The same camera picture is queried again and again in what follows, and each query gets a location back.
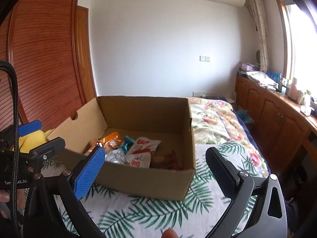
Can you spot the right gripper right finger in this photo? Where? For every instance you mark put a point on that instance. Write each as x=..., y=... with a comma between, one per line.
x=268, y=217

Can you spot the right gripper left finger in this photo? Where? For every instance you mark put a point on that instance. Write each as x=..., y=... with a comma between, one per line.
x=42, y=217

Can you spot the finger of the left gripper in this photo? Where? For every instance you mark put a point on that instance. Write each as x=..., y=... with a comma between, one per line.
x=29, y=128

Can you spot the silver orange foil pouch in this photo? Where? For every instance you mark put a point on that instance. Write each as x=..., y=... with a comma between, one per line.
x=109, y=143

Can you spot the silver white snack wrapper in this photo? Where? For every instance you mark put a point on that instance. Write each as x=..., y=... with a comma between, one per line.
x=116, y=156

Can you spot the blue foil snack packet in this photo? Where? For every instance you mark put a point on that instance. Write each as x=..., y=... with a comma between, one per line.
x=126, y=144

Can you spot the white red snack packet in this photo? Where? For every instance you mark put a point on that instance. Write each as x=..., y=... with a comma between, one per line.
x=140, y=153

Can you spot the pink red snack bag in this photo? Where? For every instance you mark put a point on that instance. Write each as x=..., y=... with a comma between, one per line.
x=167, y=161

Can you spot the person's left hand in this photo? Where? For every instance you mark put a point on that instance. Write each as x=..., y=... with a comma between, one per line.
x=4, y=197

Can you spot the person's right hand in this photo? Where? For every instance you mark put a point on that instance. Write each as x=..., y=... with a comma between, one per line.
x=169, y=233

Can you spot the yellow plush toy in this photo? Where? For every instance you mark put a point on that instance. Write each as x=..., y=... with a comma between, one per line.
x=33, y=140

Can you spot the leaf print bed sheet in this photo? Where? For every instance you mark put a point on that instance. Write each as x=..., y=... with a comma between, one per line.
x=117, y=214

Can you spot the wooden side cabinet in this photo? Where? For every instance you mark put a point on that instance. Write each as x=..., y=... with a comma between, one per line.
x=283, y=134

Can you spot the wooden wardrobe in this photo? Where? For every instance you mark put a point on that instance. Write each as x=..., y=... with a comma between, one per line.
x=47, y=43

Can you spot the brown cardboard box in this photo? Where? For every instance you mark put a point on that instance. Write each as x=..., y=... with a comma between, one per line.
x=167, y=119

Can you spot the white patterned curtain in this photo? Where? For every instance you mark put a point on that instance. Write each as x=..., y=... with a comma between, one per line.
x=260, y=21

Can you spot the wall switch plate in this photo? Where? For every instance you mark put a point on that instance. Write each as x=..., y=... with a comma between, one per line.
x=204, y=59

